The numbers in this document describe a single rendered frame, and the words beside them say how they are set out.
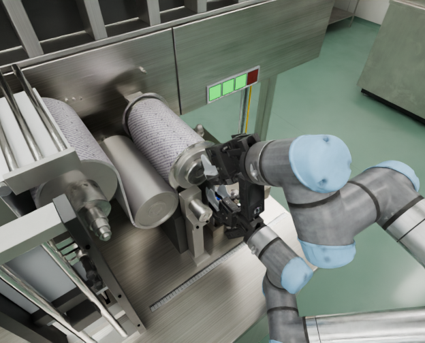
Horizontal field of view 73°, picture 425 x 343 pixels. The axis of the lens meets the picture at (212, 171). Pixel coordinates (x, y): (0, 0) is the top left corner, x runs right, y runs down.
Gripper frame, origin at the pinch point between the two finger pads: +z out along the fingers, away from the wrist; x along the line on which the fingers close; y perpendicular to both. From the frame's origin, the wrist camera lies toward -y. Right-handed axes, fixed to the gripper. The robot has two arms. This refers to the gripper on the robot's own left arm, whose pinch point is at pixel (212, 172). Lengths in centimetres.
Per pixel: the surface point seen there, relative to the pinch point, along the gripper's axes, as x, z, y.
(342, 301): -68, 54, -119
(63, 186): 29.1, -3.6, 11.6
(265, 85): -75, 61, 12
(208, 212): 4.7, 0.8, -8.4
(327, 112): -212, 149, -39
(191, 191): 5.1, 4.6, -2.8
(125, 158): 13.8, 15.8, 10.5
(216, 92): -28.7, 32.4, 17.5
